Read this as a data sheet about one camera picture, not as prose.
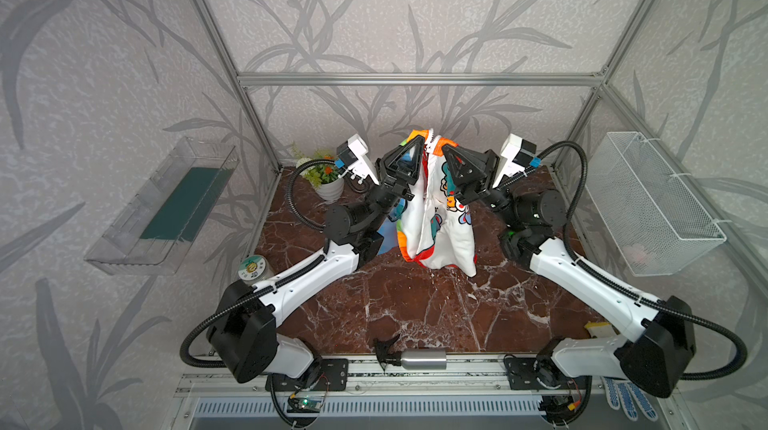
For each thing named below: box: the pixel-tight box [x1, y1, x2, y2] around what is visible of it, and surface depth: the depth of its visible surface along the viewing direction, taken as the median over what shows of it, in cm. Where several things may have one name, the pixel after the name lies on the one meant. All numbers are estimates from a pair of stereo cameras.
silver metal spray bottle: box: [374, 334, 447, 371], surface depth 75 cm
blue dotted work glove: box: [601, 376, 659, 422], surface depth 71 cm
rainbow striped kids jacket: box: [388, 129, 477, 277], surface depth 62 cm
